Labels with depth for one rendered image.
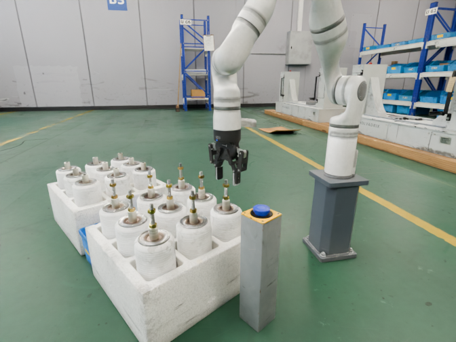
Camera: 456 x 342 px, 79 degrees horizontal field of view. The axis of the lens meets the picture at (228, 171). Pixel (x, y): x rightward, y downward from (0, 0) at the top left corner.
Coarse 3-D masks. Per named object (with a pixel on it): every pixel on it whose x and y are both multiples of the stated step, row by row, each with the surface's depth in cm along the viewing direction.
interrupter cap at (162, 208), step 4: (164, 204) 84; (176, 204) 84; (180, 204) 84; (160, 208) 82; (164, 208) 82; (176, 208) 82; (180, 208) 81; (164, 212) 79; (168, 212) 79; (172, 212) 79
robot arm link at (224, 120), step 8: (216, 112) 70; (224, 112) 69; (232, 112) 69; (216, 120) 71; (224, 120) 70; (232, 120) 70; (240, 120) 72; (248, 120) 74; (216, 128) 71; (224, 128) 70; (232, 128) 71; (240, 128) 73
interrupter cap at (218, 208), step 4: (216, 204) 84; (220, 204) 84; (232, 204) 84; (216, 208) 81; (220, 208) 82; (232, 208) 82; (236, 208) 82; (216, 212) 79; (220, 212) 79; (224, 212) 79; (228, 212) 79; (232, 212) 79
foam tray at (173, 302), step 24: (96, 240) 79; (216, 240) 78; (240, 240) 78; (96, 264) 84; (120, 264) 68; (192, 264) 68; (216, 264) 73; (120, 288) 70; (144, 288) 60; (168, 288) 63; (192, 288) 69; (216, 288) 75; (120, 312) 75; (144, 312) 60; (168, 312) 65; (192, 312) 71; (144, 336) 64; (168, 336) 67
